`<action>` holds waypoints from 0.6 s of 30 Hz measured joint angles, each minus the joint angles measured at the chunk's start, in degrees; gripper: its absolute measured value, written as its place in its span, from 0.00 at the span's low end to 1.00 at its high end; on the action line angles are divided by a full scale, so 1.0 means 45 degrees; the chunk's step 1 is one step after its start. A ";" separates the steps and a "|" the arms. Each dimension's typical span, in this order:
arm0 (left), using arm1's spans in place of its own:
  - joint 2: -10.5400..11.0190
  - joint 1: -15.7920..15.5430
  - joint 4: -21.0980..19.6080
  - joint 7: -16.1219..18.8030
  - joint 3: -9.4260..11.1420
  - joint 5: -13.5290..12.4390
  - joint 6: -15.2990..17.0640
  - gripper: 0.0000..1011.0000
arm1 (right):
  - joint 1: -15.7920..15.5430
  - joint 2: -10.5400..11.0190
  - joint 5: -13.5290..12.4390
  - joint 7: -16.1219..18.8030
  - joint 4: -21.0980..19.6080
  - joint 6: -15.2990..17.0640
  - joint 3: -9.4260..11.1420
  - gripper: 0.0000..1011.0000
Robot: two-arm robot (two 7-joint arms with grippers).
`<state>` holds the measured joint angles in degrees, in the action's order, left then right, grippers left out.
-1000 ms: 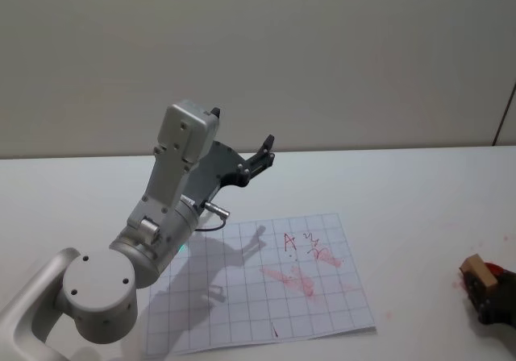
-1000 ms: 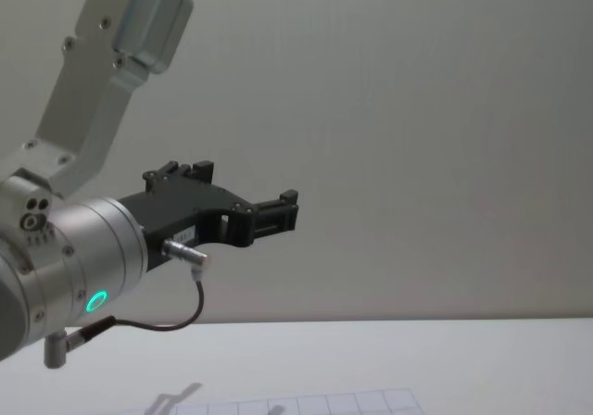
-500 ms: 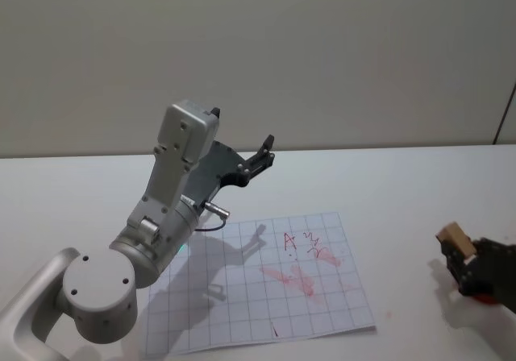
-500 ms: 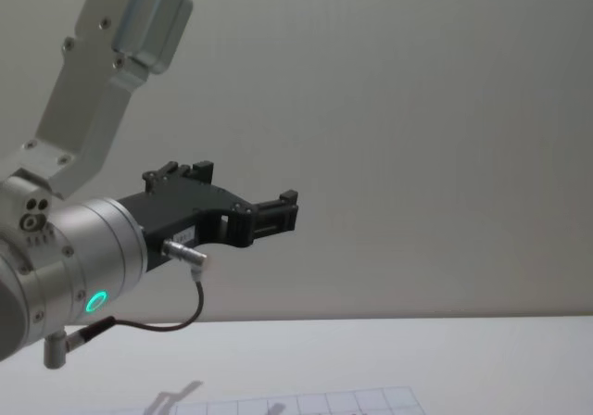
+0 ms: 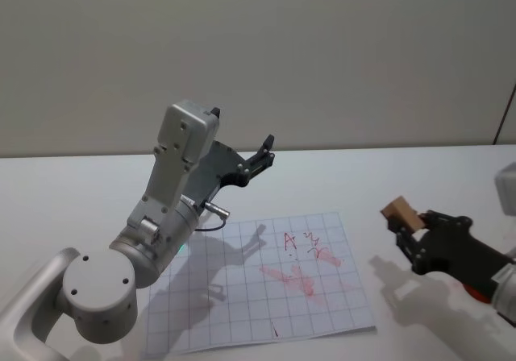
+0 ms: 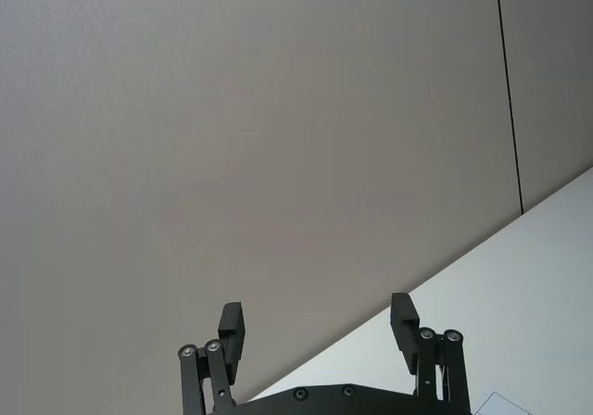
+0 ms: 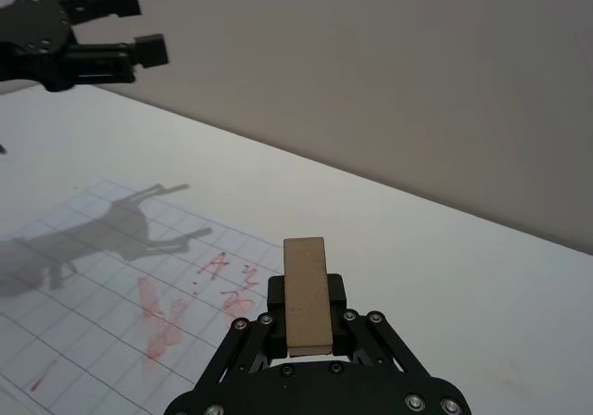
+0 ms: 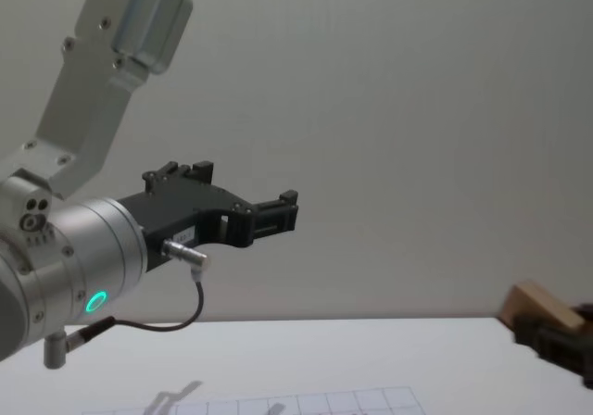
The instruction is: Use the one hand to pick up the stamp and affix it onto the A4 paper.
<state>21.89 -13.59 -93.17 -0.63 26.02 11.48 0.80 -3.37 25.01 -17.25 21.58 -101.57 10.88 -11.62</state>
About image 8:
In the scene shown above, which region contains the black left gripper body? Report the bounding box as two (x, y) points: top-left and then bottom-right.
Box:
(115, 177), (255, 273)

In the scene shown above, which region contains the light wooden block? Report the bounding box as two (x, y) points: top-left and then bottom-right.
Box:
(500, 281), (586, 338)

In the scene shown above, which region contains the white table cloth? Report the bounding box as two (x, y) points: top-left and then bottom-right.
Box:
(0, 316), (593, 415)

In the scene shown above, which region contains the white grid sheet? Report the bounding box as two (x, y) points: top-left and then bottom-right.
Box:
(82, 385), (428, 415)

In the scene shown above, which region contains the thin dark gripper cable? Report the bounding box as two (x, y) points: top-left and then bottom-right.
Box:
(64, 238), (212, 349)

